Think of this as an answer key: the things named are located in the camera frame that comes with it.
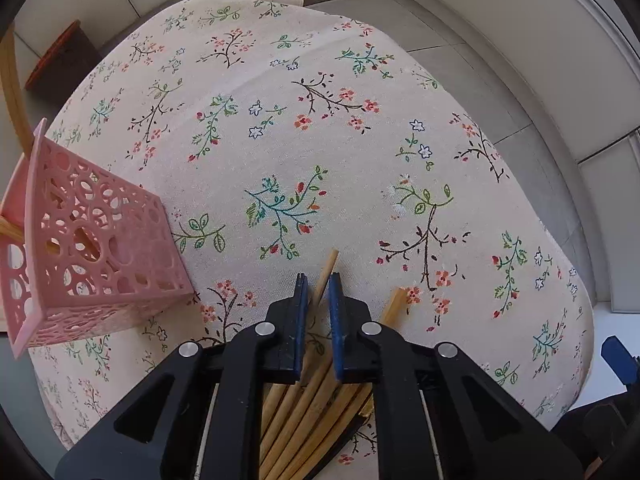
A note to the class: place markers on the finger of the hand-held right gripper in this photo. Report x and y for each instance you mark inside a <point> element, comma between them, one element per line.
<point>617,355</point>

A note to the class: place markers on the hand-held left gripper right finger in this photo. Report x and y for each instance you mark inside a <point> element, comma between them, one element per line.
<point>334,330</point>

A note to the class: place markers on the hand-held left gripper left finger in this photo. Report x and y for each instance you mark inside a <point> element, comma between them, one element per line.
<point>301,330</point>

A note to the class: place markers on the single bamboo chopstick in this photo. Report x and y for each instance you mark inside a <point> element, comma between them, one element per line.
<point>10,227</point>
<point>12,95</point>
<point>327,270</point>

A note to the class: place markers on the bundle of wooden chopsticks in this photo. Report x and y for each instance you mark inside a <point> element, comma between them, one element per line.
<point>300,425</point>

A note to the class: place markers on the pink perforated plastic basket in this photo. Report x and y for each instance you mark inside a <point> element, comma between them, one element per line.
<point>115,240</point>

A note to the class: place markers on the floral tablecloth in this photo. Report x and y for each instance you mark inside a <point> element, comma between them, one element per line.
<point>300,160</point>

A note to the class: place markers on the brown trash bin red liner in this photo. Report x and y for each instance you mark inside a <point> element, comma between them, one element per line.
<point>70,65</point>

